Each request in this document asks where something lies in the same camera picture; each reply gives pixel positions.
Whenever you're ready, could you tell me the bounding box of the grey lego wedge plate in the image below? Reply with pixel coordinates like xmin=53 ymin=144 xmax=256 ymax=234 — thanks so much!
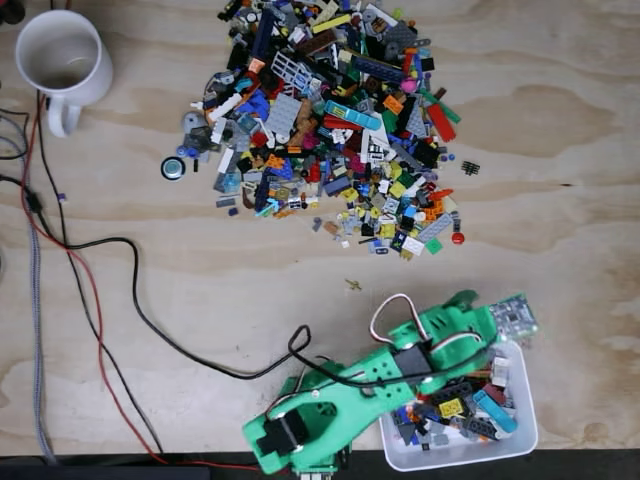
xmin=405 ymin=105 xmax=431 ymax=139

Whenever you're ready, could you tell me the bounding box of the red lego plate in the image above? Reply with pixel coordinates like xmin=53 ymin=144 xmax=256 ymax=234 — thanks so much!
xmin=427 ymin=102 xmax=459 ymax=144

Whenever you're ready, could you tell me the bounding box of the white lego lattice window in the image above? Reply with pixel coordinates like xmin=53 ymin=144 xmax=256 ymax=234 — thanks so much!
xmin=272 ymin=51 xmax=311 ymax=96

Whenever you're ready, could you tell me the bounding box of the thin black cable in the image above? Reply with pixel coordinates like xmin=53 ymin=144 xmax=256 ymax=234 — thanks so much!
xmin=37 ymin=92 xmax=166 ymax=454

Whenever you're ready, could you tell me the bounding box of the white plastic bin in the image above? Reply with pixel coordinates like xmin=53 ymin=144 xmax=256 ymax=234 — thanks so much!
xmin=378 ymin=339 xmax=540 ymax=474

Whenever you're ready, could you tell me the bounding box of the black lego technic plate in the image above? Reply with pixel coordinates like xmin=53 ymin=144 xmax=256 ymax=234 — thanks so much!
xmin=430 ymin=380 xmax=474 ymax=404

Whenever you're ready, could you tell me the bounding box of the black round lego disc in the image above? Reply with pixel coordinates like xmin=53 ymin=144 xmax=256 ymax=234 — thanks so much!
xmin=160 ymin=156 xmax=187 ymax=180

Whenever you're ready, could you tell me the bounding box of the large grey lego plate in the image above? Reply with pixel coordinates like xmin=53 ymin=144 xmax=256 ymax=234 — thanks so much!
xmin=264 ymin=93 xmax=304 ymax=139

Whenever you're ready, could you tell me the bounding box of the bare camera circuit board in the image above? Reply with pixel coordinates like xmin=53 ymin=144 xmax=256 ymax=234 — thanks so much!
xmin=488 ymin=293 xmax=540 ymax=337

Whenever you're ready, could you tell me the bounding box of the thick black cable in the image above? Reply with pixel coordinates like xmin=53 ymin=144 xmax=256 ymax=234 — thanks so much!
xmin=0 ymin=172 xmax=386 ymax=391

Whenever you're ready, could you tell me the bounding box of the white printed lego panel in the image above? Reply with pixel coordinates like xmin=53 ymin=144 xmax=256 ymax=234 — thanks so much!
xmin=359 ymin=127 xmax=391 ymax=164

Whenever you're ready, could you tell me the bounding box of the light blue rounded lego piece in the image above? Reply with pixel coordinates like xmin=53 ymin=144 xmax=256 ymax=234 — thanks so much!
xmin=472 ymin=388 xmax=519 ymax=436

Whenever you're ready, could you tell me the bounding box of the white red servo cable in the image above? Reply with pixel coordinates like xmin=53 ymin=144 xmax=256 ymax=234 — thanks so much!
xmin=368 ymin=293 xmax=431 ymax=349

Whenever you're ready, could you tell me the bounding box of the long light blue lego piece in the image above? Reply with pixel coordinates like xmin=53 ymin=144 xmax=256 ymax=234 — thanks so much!
xmin=324 ymin=99 xmax=384 ymax=131

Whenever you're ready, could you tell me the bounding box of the grey braided cable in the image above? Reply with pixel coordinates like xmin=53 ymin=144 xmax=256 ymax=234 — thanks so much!
xmin=27 ymin=219 xmax=56 ymax=465

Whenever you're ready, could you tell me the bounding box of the white ceramic mug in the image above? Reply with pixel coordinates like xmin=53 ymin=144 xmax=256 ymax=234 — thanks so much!
xmin=13 ymin=9 xmax=115 ymax=139

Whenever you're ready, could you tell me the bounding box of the light grey long lego plate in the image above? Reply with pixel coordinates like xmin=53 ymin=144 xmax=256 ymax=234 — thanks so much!
xmin=417 ymin=212 xmax=455 ymax=244

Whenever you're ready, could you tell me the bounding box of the long dark blue lego plate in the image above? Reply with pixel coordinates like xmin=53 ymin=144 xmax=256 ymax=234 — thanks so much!
xmin=349 ymin=52 xmax=406 ymax=84

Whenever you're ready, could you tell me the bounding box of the long white lego brick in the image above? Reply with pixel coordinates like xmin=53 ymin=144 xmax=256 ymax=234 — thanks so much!
xmin=208 ymin=93 xmax=244 ymax=124

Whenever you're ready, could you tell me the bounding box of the dark blue lego lattice piece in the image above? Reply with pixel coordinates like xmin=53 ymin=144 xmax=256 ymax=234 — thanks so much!
xmin=253 ymin=167 xmax=274 ymax=212

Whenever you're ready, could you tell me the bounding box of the long yellow lego plate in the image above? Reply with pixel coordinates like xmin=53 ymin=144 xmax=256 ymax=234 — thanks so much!
xmin=312 ymin=13 xmax=353 ymax=34

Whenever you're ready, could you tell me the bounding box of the dark grey lego plate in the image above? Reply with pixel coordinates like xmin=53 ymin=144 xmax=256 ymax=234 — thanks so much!
xmin=462 ymin=417 xmax=501 ymax=441

